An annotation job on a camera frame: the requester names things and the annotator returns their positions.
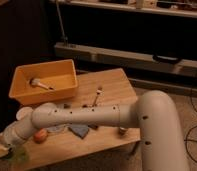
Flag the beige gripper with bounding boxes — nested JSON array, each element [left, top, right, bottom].
[[0, 143, 14, 162]]

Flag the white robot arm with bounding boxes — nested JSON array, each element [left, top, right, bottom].
[[0, 90, 190, 171]]

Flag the green plastic cup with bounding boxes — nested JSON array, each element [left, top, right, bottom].
[[11, 146, 29, 164]]

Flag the white plastic cup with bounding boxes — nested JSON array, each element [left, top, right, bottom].
[[16, 107, 33, 120]]

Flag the metal cup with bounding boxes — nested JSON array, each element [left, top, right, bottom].
[[118, 127, 128, 135]]

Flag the red apple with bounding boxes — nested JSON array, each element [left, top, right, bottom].
[[33, 129, 48, 143]]

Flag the grey cloth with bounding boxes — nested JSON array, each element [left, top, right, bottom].
[[46, 124, 67, 133]]

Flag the wooden table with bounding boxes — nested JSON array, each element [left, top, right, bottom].
[[0, 69, 140, 171]]

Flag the white brush in bin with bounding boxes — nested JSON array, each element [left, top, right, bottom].
[[29, 78, 52, 90]]

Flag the blue sponge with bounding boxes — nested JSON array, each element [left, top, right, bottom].
[[69, 124, 89, 139]]

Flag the yellow plastic bin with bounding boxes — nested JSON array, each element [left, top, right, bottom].
[[9, 59, 78, 105]]

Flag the black cable on floor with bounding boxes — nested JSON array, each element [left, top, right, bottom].
[[184, 96, 197, 168]]

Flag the grey shelf rail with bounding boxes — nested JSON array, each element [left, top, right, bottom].
[[54, 42, 197, 77]]

